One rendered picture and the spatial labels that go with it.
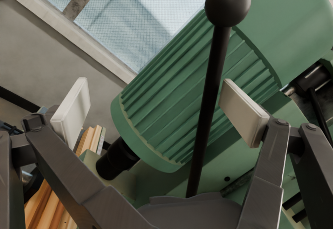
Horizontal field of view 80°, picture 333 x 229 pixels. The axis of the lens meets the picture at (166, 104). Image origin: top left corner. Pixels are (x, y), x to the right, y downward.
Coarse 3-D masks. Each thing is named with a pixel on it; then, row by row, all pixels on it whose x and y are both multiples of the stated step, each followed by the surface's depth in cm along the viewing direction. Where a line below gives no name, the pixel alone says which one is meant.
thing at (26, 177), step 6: (36, 168) 43; (24, 174) 40; (30, 174) 41; (36, 174) 39; (24, 180) 39; (30, 180) 40; (36, 180) 37; (42, 180) 38; (24, 186) 40; (30, 186) 36; (36, 186) 37; (24, 192) 37; (30, 192) 36; (24, 198) 37
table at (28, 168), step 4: (40, 108) 64; (44, 108) 65; (40, 112) 62; (44, 112) 63; (80, 132) 69; (80, 136) 68; (76, 144) 64; (76, 148) 63; (32, 164) 49; (24, 168) 47; (28, 168) 48; (32, 168) 48; (28, 172) 47
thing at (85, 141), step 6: (84, 132) 69; (90, 132) 67; (84, 138) 64; (90, 138) 65; (84, 144) 61; (78, 150) 61; (84, 150) 59; (78, 156) 57; (66, 216) 43; (66, 222) 42
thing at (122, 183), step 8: (88, 152) 41; (88, 160) 40; (96, 160) 42; (120, 176) 44; (128, 176) 46; (112, 184) 40; (120, 184) 42; (128, 184) 44; (120, 192) 41; (128, 192) 42; (128, 200) 42
